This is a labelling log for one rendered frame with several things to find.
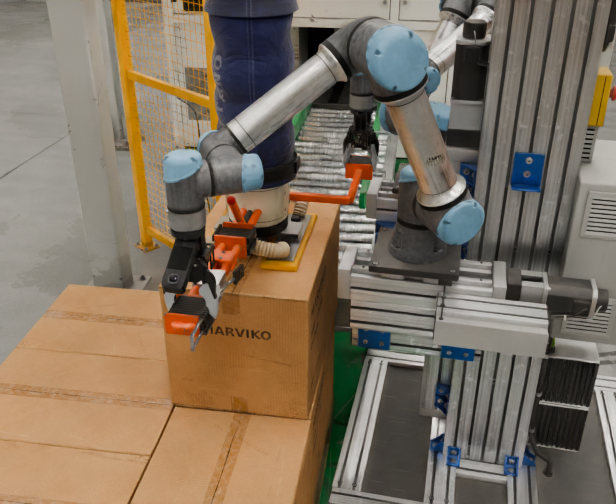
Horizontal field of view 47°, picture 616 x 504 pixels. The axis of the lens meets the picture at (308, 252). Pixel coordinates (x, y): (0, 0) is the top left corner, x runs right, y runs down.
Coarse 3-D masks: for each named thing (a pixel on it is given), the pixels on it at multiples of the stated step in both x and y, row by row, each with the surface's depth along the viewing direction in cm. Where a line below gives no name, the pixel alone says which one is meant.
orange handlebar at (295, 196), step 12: (300, 192) 206; (348, 192) 207; (348, 204) 204; (252, 216) 192; (216, 252) 174; (228, 252) 174; (216, 264) 172; (228, 264) 170; (192, 288) 160; (180, 324) 148; (192, 324) 148
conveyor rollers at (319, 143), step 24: (312, 120) 437; (336, 120) 435; (312, 144) 397; (336, 144) 396; (384, 144) 400; (312, 168) 366; (336, 168) 365; (312, 192) 341; (336, 192) 340; (360, 216) 315; (360, 240) 299
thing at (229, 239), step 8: (224, 224) 185; (232, 224) 185; (240, 224) 184; (248, 224) 184; (216, 232) 181; (224, 232) 183; (232, 232) 183; (240, 232) 183; (248, 232) 183; (216, 240) 179; (224, 240) 179; (232, 240) 178; (240, 240) 178; (248, 240) 178; (232, 248) 179; (248, 248) 180; (240, 256) 180
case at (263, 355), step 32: (320, 224) 219; (256, 256) 201; (320, 256) 202; (160, 288) 188; (256, 288) 186; (288, 288) 186; (320, 288) 203; (224, 320) 189; (256, 320) 187; (288, 320) 185; (320, 320) 209; (192, 352) 196; (224, 352) 194; (256, 352) 192; (288, 352) 190; (320, 352) 216; (192, 384) 202; (224, 384) 199; (256, 384) 197; (288, 384) 195; (288, 416) 201
